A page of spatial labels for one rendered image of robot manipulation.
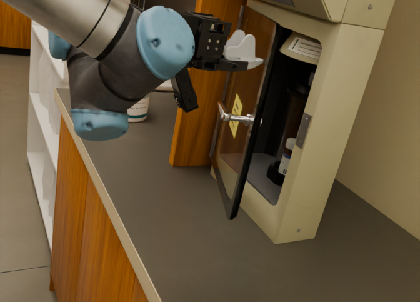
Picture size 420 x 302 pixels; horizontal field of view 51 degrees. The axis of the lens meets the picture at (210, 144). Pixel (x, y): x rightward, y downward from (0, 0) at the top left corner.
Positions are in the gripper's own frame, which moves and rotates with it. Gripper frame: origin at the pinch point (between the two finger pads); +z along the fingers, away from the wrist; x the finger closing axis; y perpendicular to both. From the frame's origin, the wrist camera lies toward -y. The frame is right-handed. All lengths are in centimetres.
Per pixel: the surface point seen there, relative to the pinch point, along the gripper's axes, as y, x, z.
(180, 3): -8, 159, 54
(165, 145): -37, 44, 6
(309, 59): 1.3, 2.9, 14.6
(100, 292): -70, 24, -16
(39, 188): -123, 169, -11
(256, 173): -29.5, 11.5, 15.8
